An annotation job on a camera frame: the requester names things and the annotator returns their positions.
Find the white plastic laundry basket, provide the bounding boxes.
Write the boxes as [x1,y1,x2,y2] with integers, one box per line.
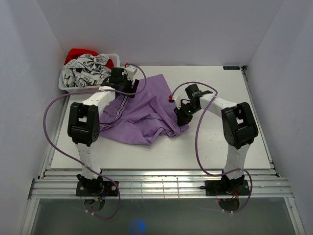
[58,52,120,94]

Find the dark table label sticker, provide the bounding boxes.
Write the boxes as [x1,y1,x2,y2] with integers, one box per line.
[223,66,241,70]

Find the red garment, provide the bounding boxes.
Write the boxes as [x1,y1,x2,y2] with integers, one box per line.
[64,48,116,69]

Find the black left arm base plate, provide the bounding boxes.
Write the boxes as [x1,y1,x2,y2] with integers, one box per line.
[75,181,118,197]

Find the purple trousers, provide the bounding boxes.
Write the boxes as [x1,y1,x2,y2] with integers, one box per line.
[99,74,189,145]

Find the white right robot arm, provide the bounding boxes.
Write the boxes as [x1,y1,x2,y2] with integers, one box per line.
[168,82,259,194]

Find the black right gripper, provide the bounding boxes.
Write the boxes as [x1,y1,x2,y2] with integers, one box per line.
[174,102,200,127]

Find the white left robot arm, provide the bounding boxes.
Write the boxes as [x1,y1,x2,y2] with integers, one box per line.
[67,65,139,196]

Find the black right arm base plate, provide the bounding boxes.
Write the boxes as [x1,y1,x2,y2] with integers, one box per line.
[202,180,250,196]

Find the black white printed garment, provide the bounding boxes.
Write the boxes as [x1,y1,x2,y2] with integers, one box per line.
[61,52,115,89]

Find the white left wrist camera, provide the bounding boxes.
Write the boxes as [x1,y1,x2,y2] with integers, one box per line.
[124,64,137,81]

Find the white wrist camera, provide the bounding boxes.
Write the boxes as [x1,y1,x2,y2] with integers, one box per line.
[124,64,137,81]
[168,92,182,109]

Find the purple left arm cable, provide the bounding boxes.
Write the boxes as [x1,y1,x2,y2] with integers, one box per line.
[43,63,148,220]

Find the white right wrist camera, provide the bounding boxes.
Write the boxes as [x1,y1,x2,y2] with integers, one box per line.
[168,92,182,109]

